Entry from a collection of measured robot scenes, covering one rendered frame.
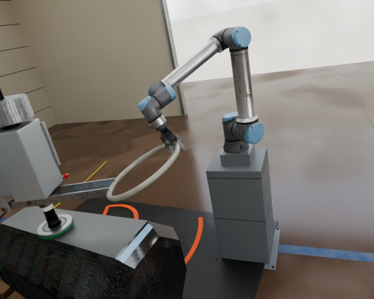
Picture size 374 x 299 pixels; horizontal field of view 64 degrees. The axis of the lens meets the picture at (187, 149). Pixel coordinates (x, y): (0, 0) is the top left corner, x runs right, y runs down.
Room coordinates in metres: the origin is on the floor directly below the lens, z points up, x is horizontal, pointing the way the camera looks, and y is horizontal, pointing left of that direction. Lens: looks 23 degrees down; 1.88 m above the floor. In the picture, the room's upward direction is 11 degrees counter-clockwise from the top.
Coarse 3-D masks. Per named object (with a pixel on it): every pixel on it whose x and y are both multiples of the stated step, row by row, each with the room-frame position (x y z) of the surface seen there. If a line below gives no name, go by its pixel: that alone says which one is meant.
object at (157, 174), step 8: (176, 144) 1.56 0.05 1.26; (152, 152) 1.74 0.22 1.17; (176, 152) 1.45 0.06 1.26; (136, 160) 1.74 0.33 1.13; (168, 160) 1.39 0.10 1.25; (128, 168) 1.70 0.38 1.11; (160, 168) 1.34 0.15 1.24; (120, 176) 1.65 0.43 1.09; (152, 176) 1.31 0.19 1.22; (112, 184) 1.58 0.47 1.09; (144, 184) 1.29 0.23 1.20; (128, 192) 1.30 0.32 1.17; (136, 192) 1.29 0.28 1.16; (112, 200) 1.35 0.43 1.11; (120, 200) 1.32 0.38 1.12
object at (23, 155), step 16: (0, 128) 1.65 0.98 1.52; (16, 128) 1.57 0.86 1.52; (32, 128) 1.64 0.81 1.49; (0, 144) 1.53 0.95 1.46; (16, 144) 1.52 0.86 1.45; (32, 144) 1.58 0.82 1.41; (48, 144) 1.72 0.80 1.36; (0, 160) 1.54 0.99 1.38; (16, 160) 1.53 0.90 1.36; (32, 160) 1.54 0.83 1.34; (48, 160) 1.66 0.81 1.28; (16, 176) 1.53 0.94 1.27; (32, 176) 1.52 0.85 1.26; (48, 176) 1.61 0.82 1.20; (16, 192) 1.54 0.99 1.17; (32, 192) 1.52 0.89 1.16; (48, 192) 1.55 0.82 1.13
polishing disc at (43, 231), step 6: (60, 216) 1.72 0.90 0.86; (66, 216) 1.71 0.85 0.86; (66, 222) 1.63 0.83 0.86; (42, 228) 1.61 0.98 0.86; (48, 228) 1.60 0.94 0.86; (54, 228) 1.59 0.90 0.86; (60, 228) 1.58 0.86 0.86; (42, 234) 1.55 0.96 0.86; (48, 234) 1.54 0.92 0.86; (54, 234) 1.54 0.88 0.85
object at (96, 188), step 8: (72, 184) 1.66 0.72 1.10; (80, 184) 1.65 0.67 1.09; (88, 184) 1.64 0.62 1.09; (96, 184) 1.63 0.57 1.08; (104, 184) 1.62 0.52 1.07; (56, 192) 1.68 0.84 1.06; (64, 192) 1.66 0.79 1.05; (72, 192) 1.55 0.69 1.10; (80, 192) 1.53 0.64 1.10; (88, 192) 1.52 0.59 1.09; (96, 192) 1.52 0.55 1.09; (104, 192) 1.51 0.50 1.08; (112, 192) 1.53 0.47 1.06; (40, 200) 1.57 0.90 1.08; (48, 200) 1.57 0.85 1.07; (56, 200) 1.56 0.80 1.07; (64, 200) 1.55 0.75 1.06; (72, 200) 1.54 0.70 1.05; (16, 208) 1.60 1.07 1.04
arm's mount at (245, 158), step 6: (252, 144) 2.07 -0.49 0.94; (222, 150) 2.08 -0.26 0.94; (246, 150) 1.99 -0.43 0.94; (252, 150) 2.03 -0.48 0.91; (222, 156) 2.00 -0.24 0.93; (228, 156) 1.98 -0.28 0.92; (234, 156) 1.96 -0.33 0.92; (240, 156) 1.94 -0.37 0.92; (246, 156) 1.92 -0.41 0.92; (252, 156) 2.01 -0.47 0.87; (222, 162) 2.00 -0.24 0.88; (228, 162) 1.98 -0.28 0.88; (234, 162) 1.96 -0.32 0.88; (240, 162) 1.94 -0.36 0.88; (246, 162) 1.93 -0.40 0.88
